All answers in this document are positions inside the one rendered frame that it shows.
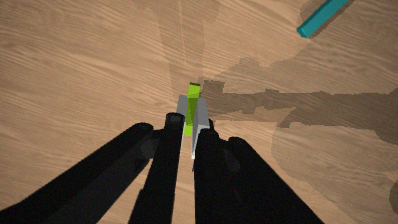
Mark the turquoise rod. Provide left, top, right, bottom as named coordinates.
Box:
left=296, top=0, right=348, bottom=38

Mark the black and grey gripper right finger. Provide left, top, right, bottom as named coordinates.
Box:
left=191, top=98, right=325, bottom=224

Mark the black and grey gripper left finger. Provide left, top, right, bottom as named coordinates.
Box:
left=0, top=95, right=187, bottom=224

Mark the lime green rod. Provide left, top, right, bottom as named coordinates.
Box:
left=184, top=82, right=201, bottom=136

